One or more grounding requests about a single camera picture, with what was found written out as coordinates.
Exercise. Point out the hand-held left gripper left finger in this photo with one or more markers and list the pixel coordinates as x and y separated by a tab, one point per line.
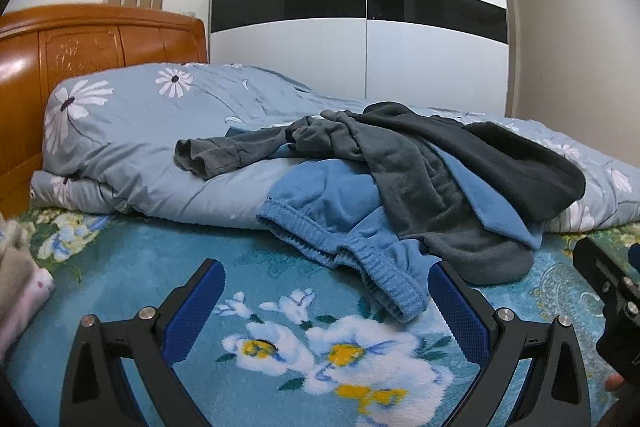
195	312

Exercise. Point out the black and white fleece jacket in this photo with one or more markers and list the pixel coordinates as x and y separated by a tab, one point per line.
525	167

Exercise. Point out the white and black wardrobe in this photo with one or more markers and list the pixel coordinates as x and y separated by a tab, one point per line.
360	7

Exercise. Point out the folded beige and pink clothes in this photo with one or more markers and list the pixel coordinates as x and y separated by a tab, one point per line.
20	277

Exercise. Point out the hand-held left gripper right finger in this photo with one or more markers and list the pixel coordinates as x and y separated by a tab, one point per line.
457	312

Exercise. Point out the grey-blue floral quilt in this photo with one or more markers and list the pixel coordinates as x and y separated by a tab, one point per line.
140	147

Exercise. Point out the grey t-shirt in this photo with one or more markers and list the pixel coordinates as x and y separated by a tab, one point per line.
235	152

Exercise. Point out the person's right hand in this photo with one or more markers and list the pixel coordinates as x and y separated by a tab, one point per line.
614	382

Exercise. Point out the wooden headboard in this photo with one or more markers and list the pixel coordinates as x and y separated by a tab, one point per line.
75	47

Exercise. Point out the teal floral blanket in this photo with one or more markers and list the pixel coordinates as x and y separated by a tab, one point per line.
150	267

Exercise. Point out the dark grey fleece pants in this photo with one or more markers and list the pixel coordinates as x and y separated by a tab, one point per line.
425	212

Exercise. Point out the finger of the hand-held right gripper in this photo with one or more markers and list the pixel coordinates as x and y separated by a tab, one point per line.
602	264

